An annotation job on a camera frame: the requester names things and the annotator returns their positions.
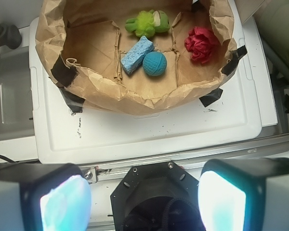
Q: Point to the white plastic bin lid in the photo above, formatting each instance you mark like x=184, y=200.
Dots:
x=95, y=136

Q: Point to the green plush frog toy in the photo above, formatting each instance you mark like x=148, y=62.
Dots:
x=148, y=23

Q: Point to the black octagonal mount plate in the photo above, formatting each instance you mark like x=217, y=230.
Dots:
x=156, y=197

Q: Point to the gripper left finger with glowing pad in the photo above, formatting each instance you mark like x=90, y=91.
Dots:
x=43, y=197

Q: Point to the blue rectangular sponge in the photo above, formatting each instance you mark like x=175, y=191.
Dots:
x=134, y=57

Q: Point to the black tape strip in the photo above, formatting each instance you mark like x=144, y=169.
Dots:
x=63, y=73
x=230, y=68
x=211, y=97
x=74, y=102

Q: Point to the brown paper bag tray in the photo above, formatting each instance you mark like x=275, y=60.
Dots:
x=90, y=35

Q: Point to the aluminium frame rail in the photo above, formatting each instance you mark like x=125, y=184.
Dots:
x=277, y=145

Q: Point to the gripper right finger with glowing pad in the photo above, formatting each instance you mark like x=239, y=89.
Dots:
x=245, y=194

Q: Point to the black clamp knob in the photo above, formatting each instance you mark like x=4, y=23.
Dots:
x=10, y=36

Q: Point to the black tape strip lower right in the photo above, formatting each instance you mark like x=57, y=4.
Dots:
x=211, y=97

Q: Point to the blue dimpled rubber ball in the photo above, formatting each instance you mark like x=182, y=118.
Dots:
x=154, y=64

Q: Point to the red crumpled cloth flower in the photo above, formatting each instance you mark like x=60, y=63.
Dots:
x=201, y=42

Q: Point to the black tape strip lower left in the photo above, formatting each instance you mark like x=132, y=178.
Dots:
x=74, y=102

